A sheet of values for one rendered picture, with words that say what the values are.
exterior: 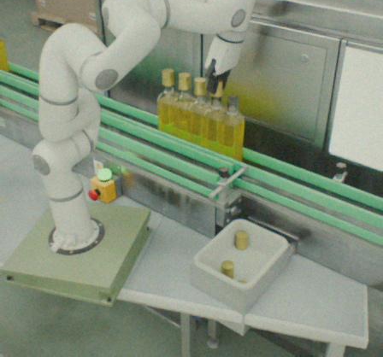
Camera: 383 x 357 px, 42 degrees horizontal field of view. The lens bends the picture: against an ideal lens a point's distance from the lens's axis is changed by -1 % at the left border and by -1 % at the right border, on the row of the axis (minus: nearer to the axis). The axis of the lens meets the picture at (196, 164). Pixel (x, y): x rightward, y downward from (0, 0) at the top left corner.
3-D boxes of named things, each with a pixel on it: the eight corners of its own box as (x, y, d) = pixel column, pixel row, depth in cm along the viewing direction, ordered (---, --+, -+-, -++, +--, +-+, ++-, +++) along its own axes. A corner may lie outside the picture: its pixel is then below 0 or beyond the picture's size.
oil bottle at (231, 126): (242, 173, 154) (245, 111, 143) (232, 182, 150) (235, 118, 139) (226, 167, 157) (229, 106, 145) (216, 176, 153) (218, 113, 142)
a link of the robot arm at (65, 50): (53, 116, 106) (55, 59, 96) (28, 79, 113) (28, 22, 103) (110, 102, 114) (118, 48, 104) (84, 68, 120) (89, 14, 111)
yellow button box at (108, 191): (121, 196, 167) (120, 177, 163) (105, 206, 162) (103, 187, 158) (107, 188, 170) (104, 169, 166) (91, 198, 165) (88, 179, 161)
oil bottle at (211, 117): (226, 167, 157) (229, 105, 146) (216, 175, 153) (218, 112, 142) (212, 161, 160) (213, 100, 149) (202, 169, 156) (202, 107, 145)
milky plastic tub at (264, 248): (288, 264, 139) (291, 240, 134) (244, 315, 124) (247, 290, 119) (236, 239, 148) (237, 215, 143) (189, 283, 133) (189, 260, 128)
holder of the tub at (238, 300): (297, 254, 143) (300, 233, 139) (244, 315, 124) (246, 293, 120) (245, 231, 151) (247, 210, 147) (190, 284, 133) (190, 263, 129)
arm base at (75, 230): (80, 262, 131) (68, 216, 122) (38, 254, 134) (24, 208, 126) (107, 224, 143) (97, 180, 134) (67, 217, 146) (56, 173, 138)
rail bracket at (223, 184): (247, 190, 146) (250, 153, 139) (214, 219, 135) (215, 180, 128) (238, 186, 148) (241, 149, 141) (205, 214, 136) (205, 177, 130)
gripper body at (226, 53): (231, 20, 136) (220, 56, 143) (209, 30, 129) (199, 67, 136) (253, 32, 133) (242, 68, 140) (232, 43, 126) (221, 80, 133)
